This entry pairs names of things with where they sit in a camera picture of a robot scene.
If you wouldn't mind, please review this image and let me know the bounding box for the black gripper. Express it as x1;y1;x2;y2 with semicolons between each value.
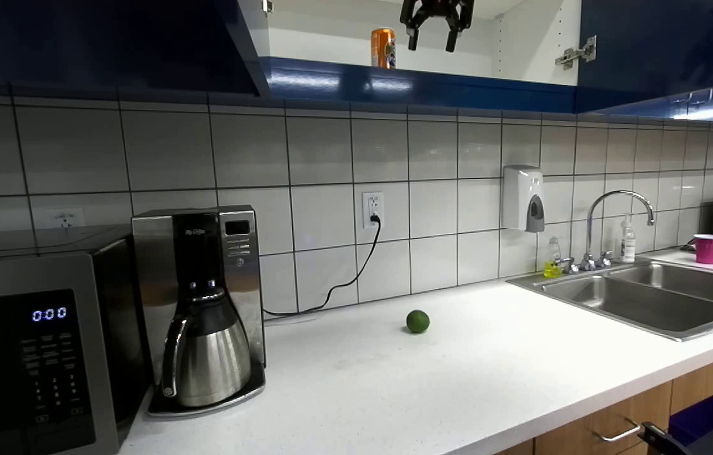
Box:
399;0;478;56

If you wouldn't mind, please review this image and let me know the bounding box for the orange soda can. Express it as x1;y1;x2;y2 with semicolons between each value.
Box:
369;26;398;70

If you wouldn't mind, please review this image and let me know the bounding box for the chrome faucet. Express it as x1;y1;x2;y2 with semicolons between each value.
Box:
581;186;659;272

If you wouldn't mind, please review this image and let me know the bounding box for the yellow dish soap bottle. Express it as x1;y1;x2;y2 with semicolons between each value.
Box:
540;236;566;282

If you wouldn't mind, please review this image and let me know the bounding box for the small white bottle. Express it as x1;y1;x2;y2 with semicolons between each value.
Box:
621;219;641;266

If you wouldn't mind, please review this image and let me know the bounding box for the green lime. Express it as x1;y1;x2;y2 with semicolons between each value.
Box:
406;306;432;337

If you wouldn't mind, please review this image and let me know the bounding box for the black coffee maker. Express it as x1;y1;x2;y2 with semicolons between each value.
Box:
129;205;268;419

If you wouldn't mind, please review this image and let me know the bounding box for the stainless steel sink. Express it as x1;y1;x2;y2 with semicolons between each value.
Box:
514;258;713;341

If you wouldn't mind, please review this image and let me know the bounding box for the pink cup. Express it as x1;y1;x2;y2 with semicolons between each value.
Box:
690;233;713;268

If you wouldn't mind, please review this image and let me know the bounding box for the blue upper cabinet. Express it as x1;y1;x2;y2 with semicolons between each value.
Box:
0;0;713;127

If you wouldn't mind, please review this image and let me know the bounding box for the steel coffee carafe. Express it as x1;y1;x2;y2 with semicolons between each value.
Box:
159;289;256;411

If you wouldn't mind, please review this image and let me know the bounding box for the wooden base cabinet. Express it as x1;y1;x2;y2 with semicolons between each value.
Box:
499;343;713;455

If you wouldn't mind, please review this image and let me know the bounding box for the black steel microwave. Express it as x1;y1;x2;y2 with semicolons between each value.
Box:
0;233;152;455

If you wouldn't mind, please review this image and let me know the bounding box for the white wall outlet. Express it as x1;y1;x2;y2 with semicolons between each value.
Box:
360;189;389;236
50;210;82;236

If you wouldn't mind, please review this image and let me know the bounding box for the white wall soap dispenser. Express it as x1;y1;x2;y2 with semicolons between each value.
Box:
502;165;550;236

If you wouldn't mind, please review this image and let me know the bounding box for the black power cord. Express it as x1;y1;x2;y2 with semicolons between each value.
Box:
264;215;385;322

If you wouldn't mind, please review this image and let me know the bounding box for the metal drawer handle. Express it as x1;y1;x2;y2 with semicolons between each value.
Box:
593;419;645;448

